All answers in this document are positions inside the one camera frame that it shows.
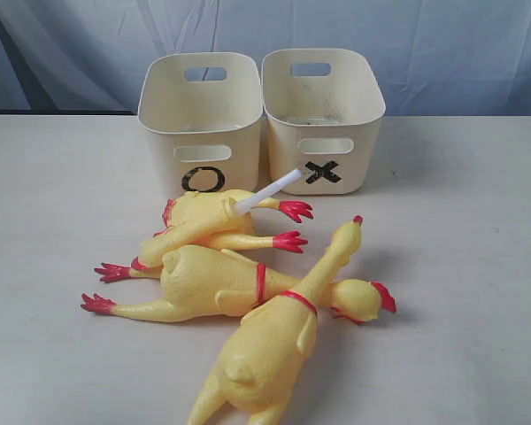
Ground yellow rubber chicken with tube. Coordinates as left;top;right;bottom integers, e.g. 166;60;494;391
131;169;313;271

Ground yellow rubber chicken sideways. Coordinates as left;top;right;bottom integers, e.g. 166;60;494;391
81;245;396;323

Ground yellow rubber chicken front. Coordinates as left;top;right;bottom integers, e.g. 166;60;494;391
188;215;363;424

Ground cream bin marked X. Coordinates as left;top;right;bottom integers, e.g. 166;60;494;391
261;48;386;195

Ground cream bin marked O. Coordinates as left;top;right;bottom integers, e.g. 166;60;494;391
138;52;263;197

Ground pale blue backdrop curtain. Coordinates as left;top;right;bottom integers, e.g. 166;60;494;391
0;1;531;115

